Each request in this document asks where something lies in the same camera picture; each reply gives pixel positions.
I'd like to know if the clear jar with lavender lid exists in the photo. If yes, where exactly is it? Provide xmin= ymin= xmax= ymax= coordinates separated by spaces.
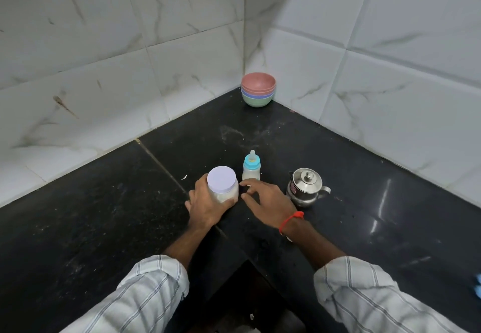
xmin=207 ymin=166 xmax=239 ymax=204

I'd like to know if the person's left hand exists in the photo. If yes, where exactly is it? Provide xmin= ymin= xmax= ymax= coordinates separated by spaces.
xmin=184 ymin=174 xmax=237 ymax=230

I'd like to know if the person's left forearm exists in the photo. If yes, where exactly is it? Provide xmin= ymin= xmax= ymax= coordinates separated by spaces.
xmin=60 ymin=224 xmax=219 ymax=333

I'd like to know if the baby bottle with blue cap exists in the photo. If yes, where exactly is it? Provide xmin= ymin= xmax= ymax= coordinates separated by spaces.
xmin=242 ymin=149 xmax=261 ymax=182

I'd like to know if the small steel pot with lid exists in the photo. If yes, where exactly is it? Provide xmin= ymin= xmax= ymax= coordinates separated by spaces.
xmin=286 ymin=168 xmax=331 ymax=208

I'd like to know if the person's right hand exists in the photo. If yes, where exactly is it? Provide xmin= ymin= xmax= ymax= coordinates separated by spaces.
xmin=239 ymin=179 xmax=298 ymax=229

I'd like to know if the person's right forearm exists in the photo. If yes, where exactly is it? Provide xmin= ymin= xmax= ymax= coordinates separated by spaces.
xmin=283 ymin=218 xmax=470 ymax=333

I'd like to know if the pink plastic bowl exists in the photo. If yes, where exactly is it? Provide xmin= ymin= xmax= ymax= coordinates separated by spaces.
xmin=241 ymin=72 xmax=277 ymax=96

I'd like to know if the green plastic bowl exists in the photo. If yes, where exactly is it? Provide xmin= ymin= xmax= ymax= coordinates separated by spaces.
xmin=242 ymin=93 xmax=275 ymax=108

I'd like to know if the blue plastic bowl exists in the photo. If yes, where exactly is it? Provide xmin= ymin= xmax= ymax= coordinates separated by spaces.
xmin=241 ymin=89 xmax=276 ymax=100

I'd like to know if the red thread wristband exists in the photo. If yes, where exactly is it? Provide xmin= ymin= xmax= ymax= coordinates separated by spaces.
xmin=279 ymin=211 xmax=304 ymax=235

